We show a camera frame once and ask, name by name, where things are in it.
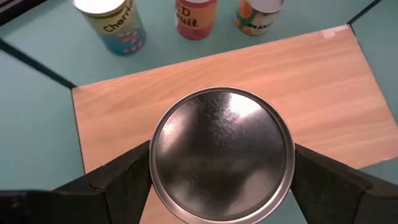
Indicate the green table mat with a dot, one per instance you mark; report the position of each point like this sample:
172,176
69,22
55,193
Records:
37,130

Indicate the purple label can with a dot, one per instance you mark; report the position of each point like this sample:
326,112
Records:
221,155

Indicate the Cherries can blue label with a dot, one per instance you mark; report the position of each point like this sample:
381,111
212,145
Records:
121,28

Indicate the Mixed Fruit can red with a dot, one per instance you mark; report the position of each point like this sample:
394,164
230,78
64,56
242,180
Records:
196,21

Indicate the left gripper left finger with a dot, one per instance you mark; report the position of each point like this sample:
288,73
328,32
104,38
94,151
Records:
118,186

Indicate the Oranges can white label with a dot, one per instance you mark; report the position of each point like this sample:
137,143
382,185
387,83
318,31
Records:
255,21

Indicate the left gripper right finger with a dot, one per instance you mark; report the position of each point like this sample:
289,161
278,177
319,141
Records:
342,199

